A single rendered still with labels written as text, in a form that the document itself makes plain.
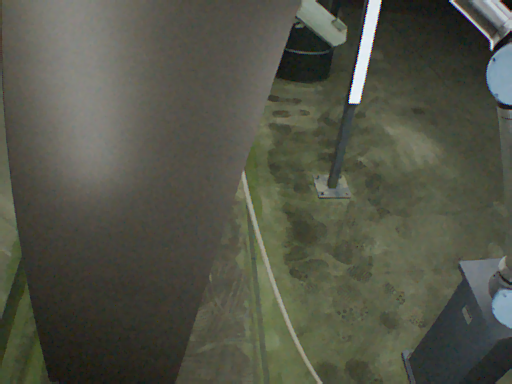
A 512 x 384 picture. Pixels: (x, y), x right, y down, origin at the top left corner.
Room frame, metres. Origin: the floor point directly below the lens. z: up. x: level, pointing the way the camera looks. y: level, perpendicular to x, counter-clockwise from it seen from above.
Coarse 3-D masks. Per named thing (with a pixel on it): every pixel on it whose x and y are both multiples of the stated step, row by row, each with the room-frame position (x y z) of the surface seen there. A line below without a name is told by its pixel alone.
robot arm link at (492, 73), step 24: (504, 48) 0.82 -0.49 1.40; (504, 72) 0.78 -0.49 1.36; (504, 96) 0.77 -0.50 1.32; (504, 120) 0.77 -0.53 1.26; (504, 144) 0.76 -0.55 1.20; (504, 168) 0.75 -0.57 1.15; (504, 192) 0.74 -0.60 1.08; (504, 264) 0.68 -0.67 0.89; (504, 288) 0.63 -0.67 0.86; (504, 312) 0.59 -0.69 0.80
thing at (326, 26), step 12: (312, 0) 0.94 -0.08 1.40; (300, 12) 0.91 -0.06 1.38; (312, 12) 0.92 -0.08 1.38; (324, 12) 0.95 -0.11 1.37; (300, 24) 0.94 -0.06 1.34; (312, 24) 0.93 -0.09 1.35; (324, 24) 0.93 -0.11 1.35; (336, 24) 0.94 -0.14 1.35; (324, 36) 0.94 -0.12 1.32; (336, 36) 0.94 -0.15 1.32
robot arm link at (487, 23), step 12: (456, 0) 1.03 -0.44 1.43; (468, 0) 1.01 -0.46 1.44; (480, 0) 1.00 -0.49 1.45; (492, 0) 0.99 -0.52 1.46; (468, 12) 1.01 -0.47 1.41; (480, 12) 0.99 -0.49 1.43; (492, 12) 0.97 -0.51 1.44; (504, 12) 0.97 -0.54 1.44; (480, 24) 0.99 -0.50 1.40; (492, 24) 0.96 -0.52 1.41; (504, 24) 0.95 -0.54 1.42; (492, 36) 0.96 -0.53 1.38; (504, 36) 0.93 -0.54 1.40; (492, 48) 0.96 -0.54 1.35
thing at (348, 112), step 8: (360, 24) 1.99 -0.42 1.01; (360, 32) 1.98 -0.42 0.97; (352, 64) 2.00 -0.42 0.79; (344, 104) 2.00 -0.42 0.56; (352, 104) 1.96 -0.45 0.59; (344, 112) 1.97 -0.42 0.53; (352, 112) 1.96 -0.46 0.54; (344, 120) 1.96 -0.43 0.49; (352, 120) 1.96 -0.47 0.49; (344, 128) 1.96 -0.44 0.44; (344, 136) 1.96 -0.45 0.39; (336, 144) 1.99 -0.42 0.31; (344, 144) 1.96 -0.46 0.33; (336, 152) 1.96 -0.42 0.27; (344, 152) 1.96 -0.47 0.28; (336, 160) 1.96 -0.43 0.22; (336, 168) 1.96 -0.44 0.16; (336, 176) 1.96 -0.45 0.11; (328, 184) 1.97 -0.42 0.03; (336, 184) 1.96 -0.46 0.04
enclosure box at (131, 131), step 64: (0, 0) 0.45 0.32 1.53; (64, 0) 0.46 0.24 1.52; (128, 0) 0.48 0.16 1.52; (192, 0) 0.49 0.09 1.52; (256, 0) 0.50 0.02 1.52; (64, 64) 0.46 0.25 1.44; (128, 64) 0.47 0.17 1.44; (192, 64) 0.49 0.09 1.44; (256, 64) 0.50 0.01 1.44; (64, 128) 0.46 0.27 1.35; (128, 128) 0.47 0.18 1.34; (192, 128) 0.49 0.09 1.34; (256, 128) 0.50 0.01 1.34; (64, 192) 0.45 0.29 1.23; (128, 192) 0.47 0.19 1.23; (192, 192) 0.48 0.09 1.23; (64, 256) 0.45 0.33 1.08; (128, 256) 0.46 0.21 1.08; (192, 256) 0.48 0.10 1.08; (64, 320) 0.43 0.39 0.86; (128, 320) 0.46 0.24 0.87; (192, 320) 0.48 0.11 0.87
